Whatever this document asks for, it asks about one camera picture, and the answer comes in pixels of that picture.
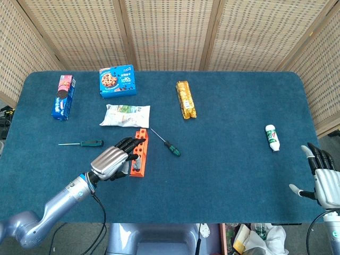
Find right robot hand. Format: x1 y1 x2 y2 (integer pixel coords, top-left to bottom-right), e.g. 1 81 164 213
288 142 340 212

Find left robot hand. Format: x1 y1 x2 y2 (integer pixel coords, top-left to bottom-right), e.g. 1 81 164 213
90 137 147 182

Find teal black handle screwdriver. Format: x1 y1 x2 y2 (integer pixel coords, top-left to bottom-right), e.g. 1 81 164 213
58 140 104 147

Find lavender robot base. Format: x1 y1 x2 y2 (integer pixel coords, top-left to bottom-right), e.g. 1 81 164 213
106 223 223 255

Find orange bit holder block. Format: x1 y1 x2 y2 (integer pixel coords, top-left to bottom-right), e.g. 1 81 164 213
130 128 149 178

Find white snack bag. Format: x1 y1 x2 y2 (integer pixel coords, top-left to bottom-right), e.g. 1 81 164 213
99 104 151 128

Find white plastic bag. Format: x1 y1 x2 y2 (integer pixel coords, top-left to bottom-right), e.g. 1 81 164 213
233 223 290 255

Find white green bottle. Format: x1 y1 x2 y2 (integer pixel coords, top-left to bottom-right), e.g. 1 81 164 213
265 124 281 152

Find blue Oreo cookie box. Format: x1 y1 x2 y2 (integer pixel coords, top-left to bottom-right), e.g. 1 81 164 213
51 74 77 122

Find blue chocolate chip cookie box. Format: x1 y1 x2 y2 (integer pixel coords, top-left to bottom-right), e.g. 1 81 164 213
99 64 138 99

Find gold foil snack package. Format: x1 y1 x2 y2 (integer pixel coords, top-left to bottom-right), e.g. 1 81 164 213
175 81 198 120

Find blue table mat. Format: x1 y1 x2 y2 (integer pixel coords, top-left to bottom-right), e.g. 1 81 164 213
0 71 326 224

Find woven folding screen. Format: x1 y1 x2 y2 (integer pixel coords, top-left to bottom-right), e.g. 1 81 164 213
0 0 340 139

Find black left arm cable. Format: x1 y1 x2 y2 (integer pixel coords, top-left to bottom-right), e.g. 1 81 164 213
79 193 107 255

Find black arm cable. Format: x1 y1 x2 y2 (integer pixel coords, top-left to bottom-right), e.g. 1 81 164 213
305 211 333 255
79 193 107 255

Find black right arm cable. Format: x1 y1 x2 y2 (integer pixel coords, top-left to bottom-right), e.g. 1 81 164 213
305 211 333 255

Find green black handle screwdriver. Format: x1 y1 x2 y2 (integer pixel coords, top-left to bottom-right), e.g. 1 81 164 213
150 128 182 157

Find dark equipment with cables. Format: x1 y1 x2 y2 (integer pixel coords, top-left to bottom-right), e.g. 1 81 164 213
0 105 14 140

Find white metal bracket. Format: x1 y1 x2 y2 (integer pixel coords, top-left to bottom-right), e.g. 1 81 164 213
199 223 211 239

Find black base cable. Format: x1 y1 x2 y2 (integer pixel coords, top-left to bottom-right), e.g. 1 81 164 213
195 223 202 255

